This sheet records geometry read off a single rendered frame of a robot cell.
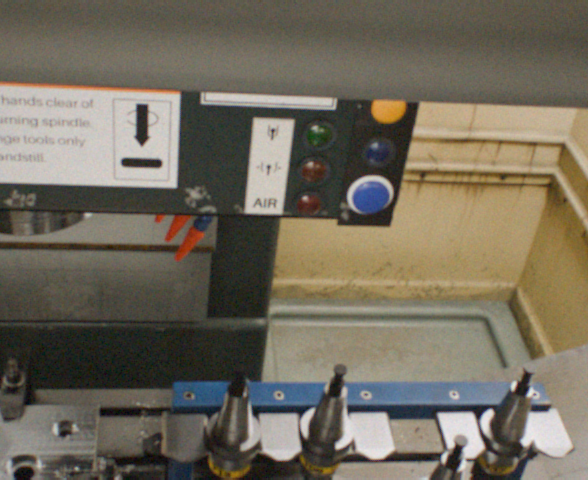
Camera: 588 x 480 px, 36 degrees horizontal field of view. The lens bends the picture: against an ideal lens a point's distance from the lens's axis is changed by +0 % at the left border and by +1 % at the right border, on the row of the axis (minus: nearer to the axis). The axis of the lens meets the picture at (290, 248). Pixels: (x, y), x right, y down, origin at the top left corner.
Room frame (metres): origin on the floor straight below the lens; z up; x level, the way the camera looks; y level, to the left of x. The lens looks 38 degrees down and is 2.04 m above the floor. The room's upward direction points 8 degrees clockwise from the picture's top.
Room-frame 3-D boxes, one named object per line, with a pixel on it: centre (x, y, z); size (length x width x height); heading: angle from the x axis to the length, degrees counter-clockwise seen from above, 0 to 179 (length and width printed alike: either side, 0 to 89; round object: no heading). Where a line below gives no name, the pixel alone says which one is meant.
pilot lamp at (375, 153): (0.60, -0.06, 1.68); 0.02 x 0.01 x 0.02; 101
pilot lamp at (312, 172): (0.59, -0.01, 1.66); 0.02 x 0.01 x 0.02; 101
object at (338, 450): (0.72, -0.07, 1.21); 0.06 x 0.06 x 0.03
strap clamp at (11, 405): (0.93, 0.38, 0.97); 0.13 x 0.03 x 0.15; 11
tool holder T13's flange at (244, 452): (0.70, 0.04, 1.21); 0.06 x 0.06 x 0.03
